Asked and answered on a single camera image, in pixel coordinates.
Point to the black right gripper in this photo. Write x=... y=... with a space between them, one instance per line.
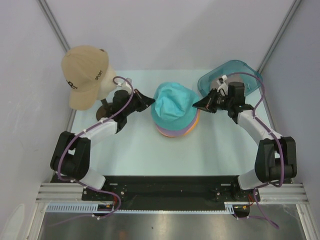
x=208 y=102

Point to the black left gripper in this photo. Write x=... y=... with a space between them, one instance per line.
x=144 y=101

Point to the yellow bucket hat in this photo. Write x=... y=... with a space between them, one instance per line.
x=197 y=120

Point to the teal hat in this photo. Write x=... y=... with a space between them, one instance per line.
x=173 y=107

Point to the tan baseball cap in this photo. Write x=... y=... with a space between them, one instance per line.
x=84 y=68

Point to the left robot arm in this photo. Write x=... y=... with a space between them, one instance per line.
x=72 y=154

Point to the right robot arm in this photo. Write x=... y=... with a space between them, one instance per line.
x=276 y=158

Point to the grey hat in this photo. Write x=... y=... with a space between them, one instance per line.
x=233 y=78

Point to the cream mannequin head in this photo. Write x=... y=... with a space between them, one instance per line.
x=107 y=84

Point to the teal plastic bin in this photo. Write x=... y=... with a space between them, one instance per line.
x=230 y=67

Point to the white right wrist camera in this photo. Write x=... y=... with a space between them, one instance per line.
x=223 y=86

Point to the white slotted cable duct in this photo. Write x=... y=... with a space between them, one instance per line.
x=104 y=208

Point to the aluminium frame rail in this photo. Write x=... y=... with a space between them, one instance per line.
x=71 y=192

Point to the aluminium corner rail right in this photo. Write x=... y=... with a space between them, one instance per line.
x=279 y=34

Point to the aluminium corner rail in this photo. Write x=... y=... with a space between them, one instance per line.
x=279 y=34
x=53 y=23

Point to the aluminium corner rail left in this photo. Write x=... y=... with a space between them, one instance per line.
x=53 y=23

